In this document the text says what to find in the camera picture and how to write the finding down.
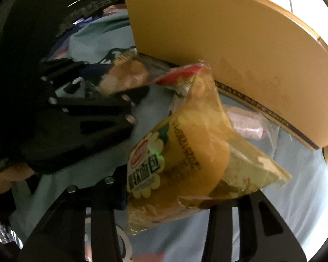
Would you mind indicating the yellow bread packet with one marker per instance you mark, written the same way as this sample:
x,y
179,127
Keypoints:
x,y
185,155

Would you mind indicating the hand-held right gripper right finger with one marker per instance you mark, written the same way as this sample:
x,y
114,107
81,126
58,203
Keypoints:
x,y
235,229

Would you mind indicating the clear pastry packet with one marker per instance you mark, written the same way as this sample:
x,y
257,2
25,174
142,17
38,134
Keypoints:
x,y
134,73

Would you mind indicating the person's left hand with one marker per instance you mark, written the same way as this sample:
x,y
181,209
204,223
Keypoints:
x,y
8,177

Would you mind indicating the teal printed tablecloth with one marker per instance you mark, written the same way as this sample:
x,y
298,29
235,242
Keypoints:
x,y
303,196

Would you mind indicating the pink patterned cloth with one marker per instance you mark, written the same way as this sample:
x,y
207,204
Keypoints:
x,y
113,9

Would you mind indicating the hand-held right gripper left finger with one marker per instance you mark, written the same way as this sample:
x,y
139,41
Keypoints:
x,y
98,223

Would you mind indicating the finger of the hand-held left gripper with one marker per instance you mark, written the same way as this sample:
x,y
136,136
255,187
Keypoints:
x,y
68,79
98,120

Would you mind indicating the yellow cardboard box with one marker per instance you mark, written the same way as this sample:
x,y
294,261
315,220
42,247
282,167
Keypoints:
x,y
235,46

